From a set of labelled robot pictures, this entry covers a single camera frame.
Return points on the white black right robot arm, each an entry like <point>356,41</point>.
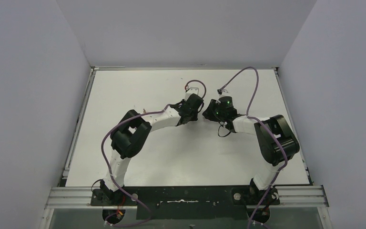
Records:
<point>276,140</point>

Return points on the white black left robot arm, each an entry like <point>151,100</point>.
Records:
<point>127,138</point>

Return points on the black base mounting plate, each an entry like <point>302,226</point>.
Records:
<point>185,202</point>

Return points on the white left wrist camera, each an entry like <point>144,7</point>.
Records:
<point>192,90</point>

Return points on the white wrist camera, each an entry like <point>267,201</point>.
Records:
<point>223,92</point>
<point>192,90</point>

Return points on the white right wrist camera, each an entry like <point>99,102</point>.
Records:
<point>223,92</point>

